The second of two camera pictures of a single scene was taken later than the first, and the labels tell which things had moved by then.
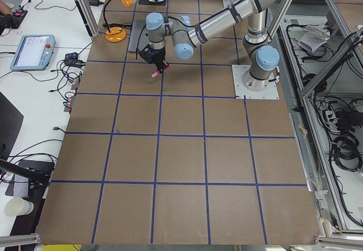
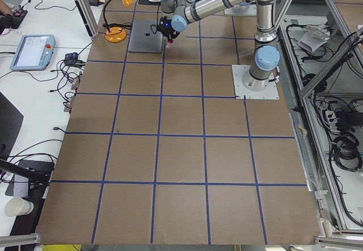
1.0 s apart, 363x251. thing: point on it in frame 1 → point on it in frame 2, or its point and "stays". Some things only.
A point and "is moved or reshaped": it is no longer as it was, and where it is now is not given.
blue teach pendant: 33,52 stays
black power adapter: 95,2 stays
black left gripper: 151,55 → 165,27
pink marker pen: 158,72 is moved or reshaped
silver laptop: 139,36 stays
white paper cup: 16,206 stays
